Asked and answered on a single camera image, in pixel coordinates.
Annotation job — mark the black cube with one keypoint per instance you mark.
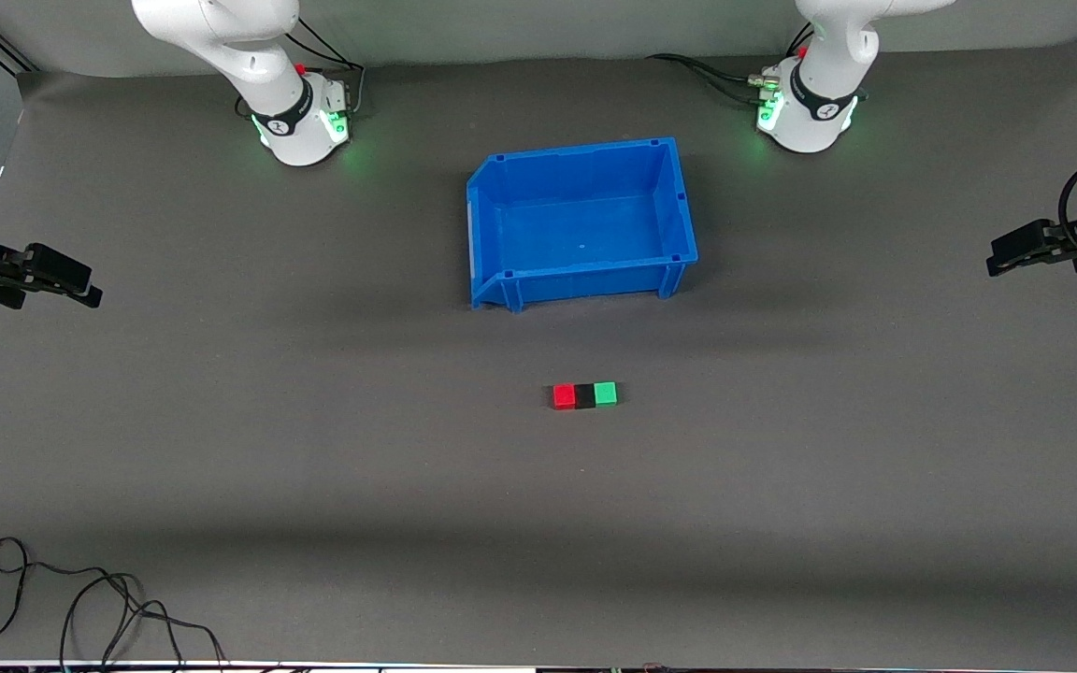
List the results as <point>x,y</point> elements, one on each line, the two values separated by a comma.
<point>585,396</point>

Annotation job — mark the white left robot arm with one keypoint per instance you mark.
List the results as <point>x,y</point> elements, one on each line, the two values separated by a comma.
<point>824,84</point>

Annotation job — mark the green cube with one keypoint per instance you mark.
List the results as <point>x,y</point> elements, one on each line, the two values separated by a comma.
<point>606,393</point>

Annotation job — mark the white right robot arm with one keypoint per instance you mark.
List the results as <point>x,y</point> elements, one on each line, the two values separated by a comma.
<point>258,65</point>

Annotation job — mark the blue plastic storage bin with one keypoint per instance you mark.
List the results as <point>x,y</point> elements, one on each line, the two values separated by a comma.
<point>585,224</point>

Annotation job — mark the red cube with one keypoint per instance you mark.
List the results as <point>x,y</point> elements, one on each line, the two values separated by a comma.
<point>564,396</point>

